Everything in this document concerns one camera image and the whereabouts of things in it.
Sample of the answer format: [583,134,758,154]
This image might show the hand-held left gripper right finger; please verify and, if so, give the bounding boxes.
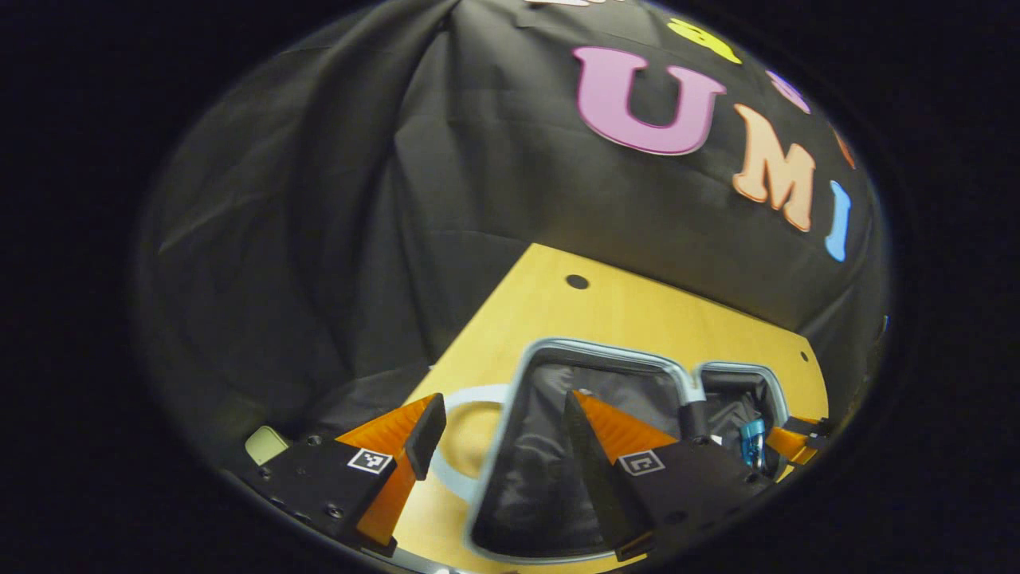
[563,389,778,563]

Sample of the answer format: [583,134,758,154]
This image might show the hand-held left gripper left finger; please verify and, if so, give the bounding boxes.
[239,392,447,559]

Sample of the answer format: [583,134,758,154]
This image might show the cream rounded object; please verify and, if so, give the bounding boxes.
[243,424,291,468]

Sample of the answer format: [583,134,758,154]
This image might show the light blue suitcase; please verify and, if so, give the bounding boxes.
[437,337,830,567]

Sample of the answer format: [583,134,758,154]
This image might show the black backdrop cloth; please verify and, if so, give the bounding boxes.
[135,0,889,447]

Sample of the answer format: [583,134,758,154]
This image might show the blue skin care bottle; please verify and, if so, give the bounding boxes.
[739,419,768,473]

